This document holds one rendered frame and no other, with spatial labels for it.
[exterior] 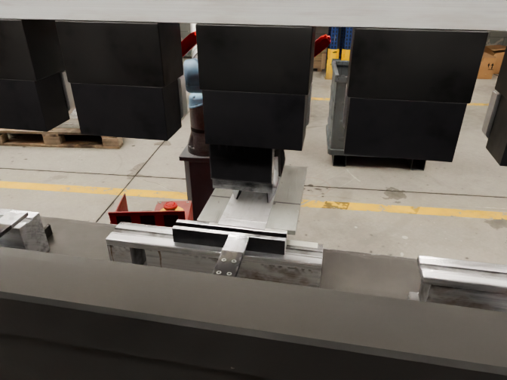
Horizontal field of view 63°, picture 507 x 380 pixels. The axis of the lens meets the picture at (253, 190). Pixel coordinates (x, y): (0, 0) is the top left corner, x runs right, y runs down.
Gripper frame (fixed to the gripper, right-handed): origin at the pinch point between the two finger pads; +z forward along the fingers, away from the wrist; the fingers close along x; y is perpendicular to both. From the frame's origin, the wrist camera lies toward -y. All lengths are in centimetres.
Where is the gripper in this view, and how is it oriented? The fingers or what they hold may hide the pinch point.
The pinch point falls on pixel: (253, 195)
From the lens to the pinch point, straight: 80.7
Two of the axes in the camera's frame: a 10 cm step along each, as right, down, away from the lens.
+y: -1.6, -2.1, -9.6
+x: 9.8, 1.0, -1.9
